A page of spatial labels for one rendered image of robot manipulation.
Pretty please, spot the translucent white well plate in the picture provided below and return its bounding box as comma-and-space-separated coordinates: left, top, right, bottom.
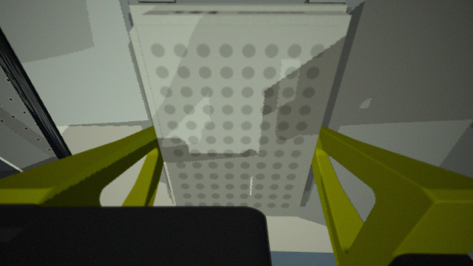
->
129, 3, 351, 216

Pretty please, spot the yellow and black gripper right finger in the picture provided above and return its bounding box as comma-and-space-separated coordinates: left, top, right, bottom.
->
311, 126, 473, 266

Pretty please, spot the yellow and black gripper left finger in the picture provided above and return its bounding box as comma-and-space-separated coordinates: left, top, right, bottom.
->
0, 126, 163, 207

